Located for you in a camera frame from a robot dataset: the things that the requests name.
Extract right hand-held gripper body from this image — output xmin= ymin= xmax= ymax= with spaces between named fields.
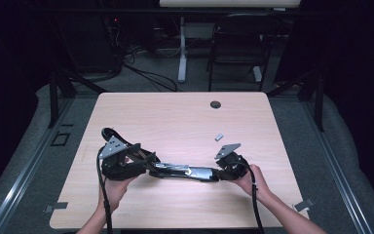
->
xmin=214 ymin=142 xmax=251 ymax=181

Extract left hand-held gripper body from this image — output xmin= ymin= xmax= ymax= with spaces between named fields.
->
xmin=97 ymin=136 xmax=148 ymax=182

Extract long black stapler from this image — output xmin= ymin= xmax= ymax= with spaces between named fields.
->
xmin=100 ymin=127 xmax=221 ymax=183

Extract person's left hand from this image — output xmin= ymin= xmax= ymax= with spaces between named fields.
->
xmin=97 ymin=176 xmax=137 ymax=215

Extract person's right hand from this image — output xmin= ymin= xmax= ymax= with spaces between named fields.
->
xmin=232 ymin=164 xmax=273 ymax=205

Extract grey tape piece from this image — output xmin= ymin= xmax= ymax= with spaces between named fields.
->
xmin=43 ymin=202 xmax=69 ymax=214
xmin=293 ymin=198 xmax=316 ymax=213

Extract white desk foot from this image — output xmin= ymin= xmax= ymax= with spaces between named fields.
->
xmin=252 ymin=65 xmax=264 ymax=83

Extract white desk leg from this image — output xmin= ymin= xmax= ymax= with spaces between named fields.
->
xmin=177 ymin=16 xmax=189 ymax=84

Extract dark equipment cabinet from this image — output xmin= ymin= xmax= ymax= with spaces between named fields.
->
xmin=56 ymin=13 xmax=120 ymax=74

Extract black folding chair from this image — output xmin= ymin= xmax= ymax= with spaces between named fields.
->
xmin=206 ymin=13 xmax=282 ymax=93

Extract black metal crossbar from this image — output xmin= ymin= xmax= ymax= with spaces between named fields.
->
xmin=33 ymin=7 xmax=342 ymax=16

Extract left hand-held gripper black cable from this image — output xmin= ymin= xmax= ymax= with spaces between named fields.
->
xmin=95 ymin=147 xmax=115 ymax=234

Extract hand-held gripper black cable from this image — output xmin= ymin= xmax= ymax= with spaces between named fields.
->
xmin=95 ymin=147 xmax=115 ymax=234
xmin=230 ymin=155 xmax=266 ymax=234

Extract right hand-held gripper black cable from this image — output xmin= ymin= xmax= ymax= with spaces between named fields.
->
xmin=230 ymin=155 xmax=266 ymax=234

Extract black floor cables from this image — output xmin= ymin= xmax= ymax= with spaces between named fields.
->
xmin=108 ymin=19 xmax=179 ymax=93

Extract black metal frame strut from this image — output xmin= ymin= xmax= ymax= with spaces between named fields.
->
xmin=48 ymin=68 xmax=108 ymax=129
xmin=266 ymin=69 xmax=325 ymax=133

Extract aluminium floor rail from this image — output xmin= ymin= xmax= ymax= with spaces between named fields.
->
xmin=300 ymin=97 xmax=374 ymax=234
xmin=0 ymin=97 xmax=76 ymax=234

